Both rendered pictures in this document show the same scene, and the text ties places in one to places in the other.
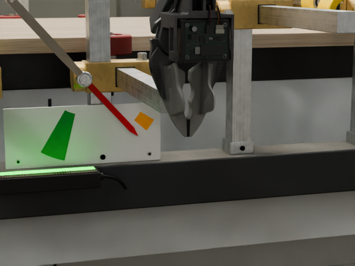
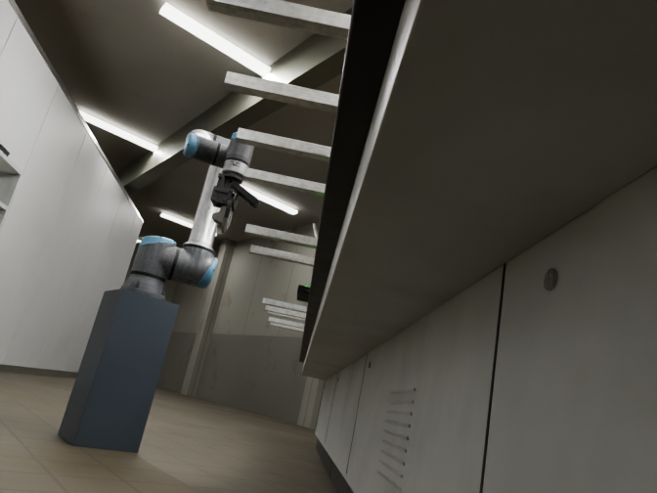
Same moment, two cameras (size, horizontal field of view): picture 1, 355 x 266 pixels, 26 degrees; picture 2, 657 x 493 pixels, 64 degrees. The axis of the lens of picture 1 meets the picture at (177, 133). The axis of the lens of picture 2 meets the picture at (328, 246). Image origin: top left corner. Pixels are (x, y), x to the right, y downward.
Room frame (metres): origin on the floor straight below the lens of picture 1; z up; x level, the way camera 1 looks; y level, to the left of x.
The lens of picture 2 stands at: (1.77, -1.63, 0.31)
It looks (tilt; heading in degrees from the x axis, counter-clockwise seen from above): 17 degrees up; 106
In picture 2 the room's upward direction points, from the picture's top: 12 degrees clockwise
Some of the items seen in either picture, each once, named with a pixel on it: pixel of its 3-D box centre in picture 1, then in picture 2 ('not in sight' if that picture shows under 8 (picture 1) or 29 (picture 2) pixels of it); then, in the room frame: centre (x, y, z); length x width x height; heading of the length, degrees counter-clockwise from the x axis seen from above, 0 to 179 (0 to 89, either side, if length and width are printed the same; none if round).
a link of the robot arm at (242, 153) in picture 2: not in sight; (240, 151); (0.91, -0.01, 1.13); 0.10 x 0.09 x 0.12; 124
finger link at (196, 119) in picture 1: (204, 100); (220, 217); (0.91, -0.03, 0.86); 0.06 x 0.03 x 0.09; 16
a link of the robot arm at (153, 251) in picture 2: not in sight; (155, 257); (0.44, 0.39, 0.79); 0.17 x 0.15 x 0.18; 34
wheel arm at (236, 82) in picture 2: not in sight; (337, 103); (1.44, -0.64, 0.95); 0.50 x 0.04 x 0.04; 16
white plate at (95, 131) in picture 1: (84, 135); not in sight; (1.25, 0.15, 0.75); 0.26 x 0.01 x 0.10; 106
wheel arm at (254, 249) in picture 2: not in sight; (304, 260); (1.13, 0.31, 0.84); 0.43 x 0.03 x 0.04; 16
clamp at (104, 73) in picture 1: (111, 75); not in sight; (1.29, 0.11, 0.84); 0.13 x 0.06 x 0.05; 106
